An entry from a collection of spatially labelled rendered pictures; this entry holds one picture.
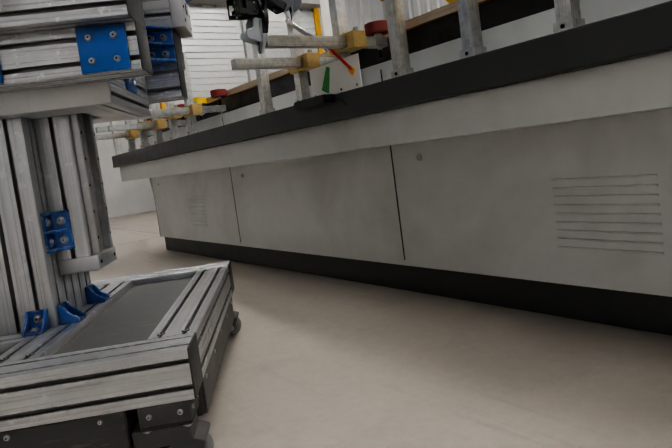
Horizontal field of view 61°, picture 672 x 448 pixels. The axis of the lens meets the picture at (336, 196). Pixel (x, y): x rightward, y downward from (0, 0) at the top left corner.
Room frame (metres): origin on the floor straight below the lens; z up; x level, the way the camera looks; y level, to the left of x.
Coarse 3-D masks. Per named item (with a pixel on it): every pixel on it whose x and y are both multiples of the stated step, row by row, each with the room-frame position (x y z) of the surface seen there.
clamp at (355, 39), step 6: (354, 30) 1.70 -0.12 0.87; (360, 30) 1.72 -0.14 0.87; (348, 36) 1.72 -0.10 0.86; (354, 36) 1.70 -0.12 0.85; (360, 36) 1.72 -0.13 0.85; (348, 42) 1.72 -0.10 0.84; (354, 42) 1.70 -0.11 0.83; (360, 42) 1.71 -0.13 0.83; (366, 42) 1.73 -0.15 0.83; (342, 48) 1.75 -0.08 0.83; (348, 48) 1.72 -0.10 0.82; (354, 48) 1.72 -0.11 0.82; (360, 48) 1.74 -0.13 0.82; (330, 54) 1.81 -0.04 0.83
